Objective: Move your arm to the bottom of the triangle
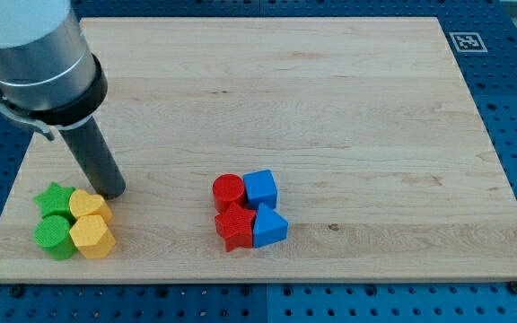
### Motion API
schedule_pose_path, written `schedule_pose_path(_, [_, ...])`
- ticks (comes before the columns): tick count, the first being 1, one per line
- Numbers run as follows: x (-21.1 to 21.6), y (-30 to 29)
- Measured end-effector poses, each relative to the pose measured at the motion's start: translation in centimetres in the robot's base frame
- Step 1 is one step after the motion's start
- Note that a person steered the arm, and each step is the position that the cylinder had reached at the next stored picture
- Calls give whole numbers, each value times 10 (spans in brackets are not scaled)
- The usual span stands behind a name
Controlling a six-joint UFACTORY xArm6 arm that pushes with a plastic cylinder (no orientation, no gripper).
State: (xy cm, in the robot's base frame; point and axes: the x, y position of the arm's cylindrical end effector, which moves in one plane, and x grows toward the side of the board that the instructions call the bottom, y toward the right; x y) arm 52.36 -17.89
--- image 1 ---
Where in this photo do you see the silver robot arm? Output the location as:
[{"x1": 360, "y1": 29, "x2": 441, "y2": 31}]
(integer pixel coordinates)
[{"x1": 0, "y1": 0, "x2": 107, "y2": 140}]

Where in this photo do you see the blue triangle block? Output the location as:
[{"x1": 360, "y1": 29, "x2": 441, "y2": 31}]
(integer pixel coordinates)
[{"x1": 253, "y1": 203, "x2": 289, "y2": 249}]

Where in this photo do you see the blue cube block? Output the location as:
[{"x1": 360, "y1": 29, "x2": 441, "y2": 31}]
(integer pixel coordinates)
[{"x1": 242, "y1": 170, "x2": 278, "y2": 209}]

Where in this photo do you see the red cylinder block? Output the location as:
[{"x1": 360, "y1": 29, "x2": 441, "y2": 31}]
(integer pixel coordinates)
[{"x1": 212, "y1": 173, "x2": 246, "y2": 213}]

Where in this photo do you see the red star block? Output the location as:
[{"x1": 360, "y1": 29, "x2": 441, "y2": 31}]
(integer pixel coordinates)
[{"x1": 215, "y1": 204, "x2": 257, "y2": 252}]

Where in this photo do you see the wooden board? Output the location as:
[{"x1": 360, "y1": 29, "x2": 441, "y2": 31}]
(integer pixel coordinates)
[{"x1": 0, "y1": 18, "x2": 517, "y2": 284}]

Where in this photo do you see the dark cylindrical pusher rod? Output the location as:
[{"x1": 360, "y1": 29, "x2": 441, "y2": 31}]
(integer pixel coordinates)
[{"x1": 58, "y1": 117, "x2": 126, "y2": 200}]

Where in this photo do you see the yellow heart block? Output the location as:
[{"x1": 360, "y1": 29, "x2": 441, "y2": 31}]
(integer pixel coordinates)
[{"x1": 69, "y1": 189, "x2": 113, "y2": 223}]

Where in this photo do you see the yellow hexagon block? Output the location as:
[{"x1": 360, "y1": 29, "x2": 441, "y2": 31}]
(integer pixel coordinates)
[{"x1": 69, "y1": 214, "x2": 116, "y2": 259}]

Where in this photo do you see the green star block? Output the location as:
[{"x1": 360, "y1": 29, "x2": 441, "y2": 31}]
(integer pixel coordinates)
[{"x1": 33, "y1": 181, "x2": 75, "y2": 225}]

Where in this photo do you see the green cylinder block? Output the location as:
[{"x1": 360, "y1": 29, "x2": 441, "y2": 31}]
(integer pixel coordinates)
[{"x1": 33, "y1": 215, "x2": 77, "y2": 260}]

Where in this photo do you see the white fiducial marker tag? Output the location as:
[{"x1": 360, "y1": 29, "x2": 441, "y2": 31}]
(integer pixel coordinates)
[{"x1": 450, "y1": 31, "x2": 487, "y2": 53}]

